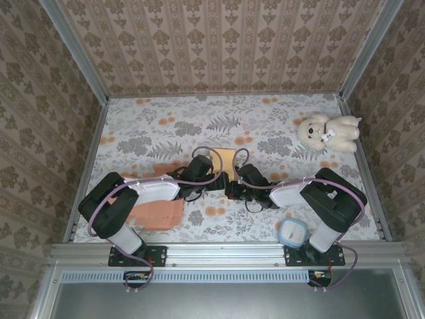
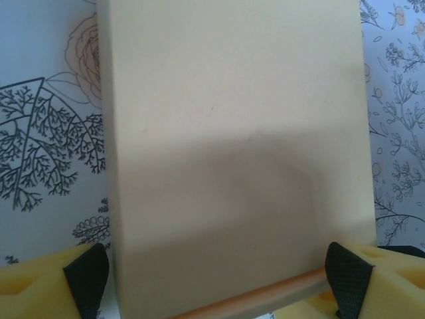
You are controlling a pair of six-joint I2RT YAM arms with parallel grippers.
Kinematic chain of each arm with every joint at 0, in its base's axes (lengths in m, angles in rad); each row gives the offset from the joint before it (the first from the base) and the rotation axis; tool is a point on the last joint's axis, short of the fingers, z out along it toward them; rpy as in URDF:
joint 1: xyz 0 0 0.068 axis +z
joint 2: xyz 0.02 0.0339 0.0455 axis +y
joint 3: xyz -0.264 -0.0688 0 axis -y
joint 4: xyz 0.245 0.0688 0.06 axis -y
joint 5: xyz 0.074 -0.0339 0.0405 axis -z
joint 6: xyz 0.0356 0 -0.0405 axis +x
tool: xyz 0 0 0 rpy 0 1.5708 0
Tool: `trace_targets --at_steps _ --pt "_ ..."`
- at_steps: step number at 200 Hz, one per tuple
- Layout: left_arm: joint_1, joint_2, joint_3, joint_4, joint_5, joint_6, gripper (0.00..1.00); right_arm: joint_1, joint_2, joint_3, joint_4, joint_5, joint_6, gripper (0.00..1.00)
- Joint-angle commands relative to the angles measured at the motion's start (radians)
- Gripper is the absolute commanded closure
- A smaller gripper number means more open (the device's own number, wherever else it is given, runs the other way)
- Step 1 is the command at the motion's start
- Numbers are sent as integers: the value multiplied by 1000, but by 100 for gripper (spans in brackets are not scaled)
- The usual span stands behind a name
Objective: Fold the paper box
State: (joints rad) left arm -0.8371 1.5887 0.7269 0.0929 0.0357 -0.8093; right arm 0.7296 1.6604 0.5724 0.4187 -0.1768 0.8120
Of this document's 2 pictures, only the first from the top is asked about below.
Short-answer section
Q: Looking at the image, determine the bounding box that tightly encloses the yellow paper box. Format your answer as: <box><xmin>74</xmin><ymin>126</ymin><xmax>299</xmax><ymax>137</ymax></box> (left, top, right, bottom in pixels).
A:
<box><xmin>212</xmin><ymin>148</ymin><xmax>235</xmax><ymax>175</ymax></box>

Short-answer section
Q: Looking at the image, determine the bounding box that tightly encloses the pink paper box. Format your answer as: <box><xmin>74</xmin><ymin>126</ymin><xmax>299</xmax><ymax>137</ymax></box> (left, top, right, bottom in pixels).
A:
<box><xmin>122</xmin><ymin>162</ymin><xmax>185</xmax><ymax>232</ymax></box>

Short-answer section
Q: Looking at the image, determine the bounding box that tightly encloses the floral patterned tablecloth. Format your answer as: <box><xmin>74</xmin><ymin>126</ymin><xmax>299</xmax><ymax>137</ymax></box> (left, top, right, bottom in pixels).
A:
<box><xmin>72</xmin><ymin>94</ymin><xmax>381</xmax><ymax>243</ymax></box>

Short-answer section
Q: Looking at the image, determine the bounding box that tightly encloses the white square blue-rimmed container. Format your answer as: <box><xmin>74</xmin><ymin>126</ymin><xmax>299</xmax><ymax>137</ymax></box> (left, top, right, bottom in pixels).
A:
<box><xmin>278</xmin><ymin>217</ymin><xmax>307</xmax><ymax>249</ymax></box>

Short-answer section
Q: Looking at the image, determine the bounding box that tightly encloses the cream plush dog toy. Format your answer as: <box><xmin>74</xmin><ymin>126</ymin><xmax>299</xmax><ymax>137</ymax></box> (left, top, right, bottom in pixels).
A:
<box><xmin>296</xmin><ymin>113</ymin><xmax>361</xmax><ymax>154</ymax></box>

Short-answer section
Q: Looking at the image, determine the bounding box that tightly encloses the small controller board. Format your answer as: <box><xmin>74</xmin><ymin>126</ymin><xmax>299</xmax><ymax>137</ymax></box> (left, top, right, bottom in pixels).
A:
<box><xmin>307</xmin><ymin>269</ymin><xmax>333</xmax><ymax>287</ymax></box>
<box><xmin>123</xmin><ymin>270</ymin><xmax>150</xmax><ymax>289</ymax></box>

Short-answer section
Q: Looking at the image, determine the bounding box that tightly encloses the grey metal panel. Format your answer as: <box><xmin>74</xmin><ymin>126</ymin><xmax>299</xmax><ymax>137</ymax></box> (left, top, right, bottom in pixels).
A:
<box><xmin>49</xmin><ymin>282</ymin><xmax>409</xmax><ymax>319</ymax></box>

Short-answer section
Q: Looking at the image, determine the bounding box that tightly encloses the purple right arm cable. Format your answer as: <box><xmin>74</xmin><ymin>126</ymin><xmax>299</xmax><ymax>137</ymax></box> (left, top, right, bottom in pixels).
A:
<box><xmin>232</xmin><ymin>148</ymin><xmax>366</xmax><ymax>293</ymax></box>

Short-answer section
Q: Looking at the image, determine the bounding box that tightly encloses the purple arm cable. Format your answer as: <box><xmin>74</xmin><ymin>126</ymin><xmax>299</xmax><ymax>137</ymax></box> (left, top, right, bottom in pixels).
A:
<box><xmin>88</xmin><ymin>146</ymin><xmax>223</xmax><ymax>295</ymax></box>
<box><xmin>232</xmin><ymin>148</ymin><xmax>366</xmax><ymax>293</ymax></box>

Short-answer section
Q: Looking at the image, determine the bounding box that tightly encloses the aluminium table edge rail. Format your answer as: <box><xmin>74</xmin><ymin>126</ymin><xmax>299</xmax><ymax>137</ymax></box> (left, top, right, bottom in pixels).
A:
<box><xmin>49</xmin><ymin>242</ymin><xmax>408</xmax><ymax>266</ymax></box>

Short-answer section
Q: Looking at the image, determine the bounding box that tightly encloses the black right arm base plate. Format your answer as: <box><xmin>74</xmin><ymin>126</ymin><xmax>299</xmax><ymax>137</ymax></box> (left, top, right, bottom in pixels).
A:
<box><xmin>284</xmin><ymin>245</ymin><xmax>346</xmax><ymax>266</ymax></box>

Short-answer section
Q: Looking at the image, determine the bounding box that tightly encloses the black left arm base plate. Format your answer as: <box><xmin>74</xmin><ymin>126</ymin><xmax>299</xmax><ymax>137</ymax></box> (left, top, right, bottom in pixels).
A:
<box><xmin>108</xmin><ymin>245</ymin><xmax>167</xmax><ymax>266</ymax></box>

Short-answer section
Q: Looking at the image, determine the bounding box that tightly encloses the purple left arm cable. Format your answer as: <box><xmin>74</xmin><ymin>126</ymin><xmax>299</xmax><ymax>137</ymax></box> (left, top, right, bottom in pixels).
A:
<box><xmin>88</xmin><ymin>146</ymin><xmax>223</xmax><ymax>295</ymax></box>

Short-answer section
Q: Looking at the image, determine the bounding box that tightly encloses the grey slotted cable duct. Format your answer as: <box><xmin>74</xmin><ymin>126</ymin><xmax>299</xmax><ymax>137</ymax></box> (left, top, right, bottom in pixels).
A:
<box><xmin>61</xmin><ymin>269</ymin><xmax>309</xmax><ymax>284</ymax></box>

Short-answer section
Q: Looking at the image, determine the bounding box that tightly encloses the aluminium side rail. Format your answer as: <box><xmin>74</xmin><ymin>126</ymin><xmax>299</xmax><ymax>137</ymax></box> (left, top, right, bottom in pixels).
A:
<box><xmin>338</xmin><ymin>96</ymin><xmax>392</xmax><ymax>242</ymax></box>
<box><xmin>62</xmin><ymin>99</ymin><xmax>110</xmax><ymax>243</ymax></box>

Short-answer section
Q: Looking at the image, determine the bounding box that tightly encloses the aluminium frame post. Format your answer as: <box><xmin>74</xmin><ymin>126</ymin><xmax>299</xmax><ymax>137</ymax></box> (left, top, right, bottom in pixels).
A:
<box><xmin>338</xmin><ymin>0</ymin><xmax>404</xmax><ymax>100</ymax></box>
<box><xmin>39</xmin><ymin>0</ymin><xmax>110</xmax><ymax>104</ymax></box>

